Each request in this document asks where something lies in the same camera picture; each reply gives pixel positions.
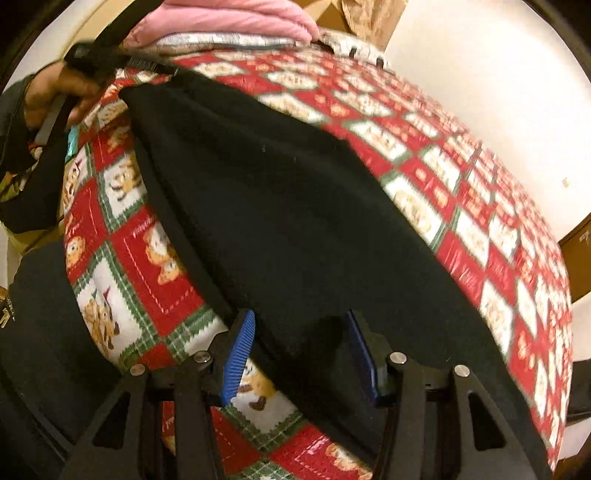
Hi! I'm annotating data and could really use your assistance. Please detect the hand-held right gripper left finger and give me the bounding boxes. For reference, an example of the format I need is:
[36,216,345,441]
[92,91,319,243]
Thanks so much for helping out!
[60,309,257,480]

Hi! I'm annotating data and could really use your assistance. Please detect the red checkered printed blanket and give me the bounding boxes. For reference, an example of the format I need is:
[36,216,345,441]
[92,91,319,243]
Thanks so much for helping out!
[60,46,575,480]

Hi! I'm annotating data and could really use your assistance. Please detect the pink folded quilt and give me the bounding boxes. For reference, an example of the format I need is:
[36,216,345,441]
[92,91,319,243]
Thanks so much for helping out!
[122,0,321,49]

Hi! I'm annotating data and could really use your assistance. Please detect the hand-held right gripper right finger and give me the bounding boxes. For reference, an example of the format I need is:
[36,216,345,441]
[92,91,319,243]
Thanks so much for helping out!
[346,309,552,480]

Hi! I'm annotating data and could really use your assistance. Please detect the person's left hand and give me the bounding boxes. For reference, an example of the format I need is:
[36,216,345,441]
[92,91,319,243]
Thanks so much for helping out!
[23,60,101,131]

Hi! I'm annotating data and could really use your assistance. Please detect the grey patterned pillow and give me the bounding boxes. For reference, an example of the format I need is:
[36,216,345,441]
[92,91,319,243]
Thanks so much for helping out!
[316,25,395,72]

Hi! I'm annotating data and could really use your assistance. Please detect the brown wooden door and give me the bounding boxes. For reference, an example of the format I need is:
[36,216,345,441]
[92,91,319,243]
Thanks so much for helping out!
[557,226,591,301]

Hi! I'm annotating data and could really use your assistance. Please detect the beige patterned curtain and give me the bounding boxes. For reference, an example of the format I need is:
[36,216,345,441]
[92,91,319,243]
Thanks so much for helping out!
[342,0,407,42]

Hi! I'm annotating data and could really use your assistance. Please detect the black pants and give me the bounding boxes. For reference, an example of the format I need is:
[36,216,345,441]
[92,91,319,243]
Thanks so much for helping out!
[119,69,552,480]

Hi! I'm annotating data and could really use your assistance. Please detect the person's black clothing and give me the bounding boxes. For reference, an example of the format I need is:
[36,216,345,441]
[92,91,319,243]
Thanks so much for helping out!
[0,240,148,469]

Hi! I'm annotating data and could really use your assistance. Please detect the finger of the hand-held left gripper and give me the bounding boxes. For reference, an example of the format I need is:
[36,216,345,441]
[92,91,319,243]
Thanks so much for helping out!
[64,42,180,78]
[90,0,161,49]

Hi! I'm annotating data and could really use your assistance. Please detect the person's left forearm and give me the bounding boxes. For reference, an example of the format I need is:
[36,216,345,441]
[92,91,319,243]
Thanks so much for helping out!
[0,76,65,236]

